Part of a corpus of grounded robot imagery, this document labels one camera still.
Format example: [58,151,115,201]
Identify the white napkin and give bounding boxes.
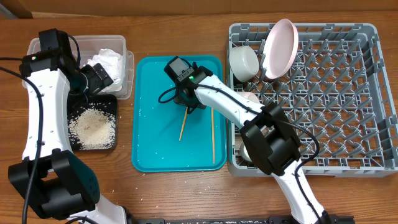
[87,49,124,93]

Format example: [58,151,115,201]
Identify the clear plastic waste bin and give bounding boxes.
[20,29,129,100]

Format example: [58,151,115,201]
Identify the small white pink plate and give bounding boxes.
[237,92,260,105]

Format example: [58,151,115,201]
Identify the grey bowl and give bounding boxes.
[229,46,259,82]

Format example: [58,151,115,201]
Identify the teal plastic tray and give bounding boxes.
[132,56,227,172]

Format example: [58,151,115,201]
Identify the pile of rice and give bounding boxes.
[68,108,116,151]

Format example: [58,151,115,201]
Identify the large white pink plate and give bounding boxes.
[262,19,299,80]

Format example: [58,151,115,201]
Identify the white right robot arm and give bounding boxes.
[164,56,332,223]

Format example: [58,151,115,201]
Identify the grey dishwasher rack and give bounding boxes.
[228,23,397,177]

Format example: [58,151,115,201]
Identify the wooden chopstick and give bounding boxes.
[211,108,215,164]
[178,107,188,141]

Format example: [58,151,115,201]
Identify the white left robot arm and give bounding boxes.
[8,29,134,223]

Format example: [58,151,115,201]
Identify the white paper cup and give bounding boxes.
[239,143,252,162]

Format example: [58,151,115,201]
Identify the black food waste tray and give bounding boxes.
[68,95,118,150]

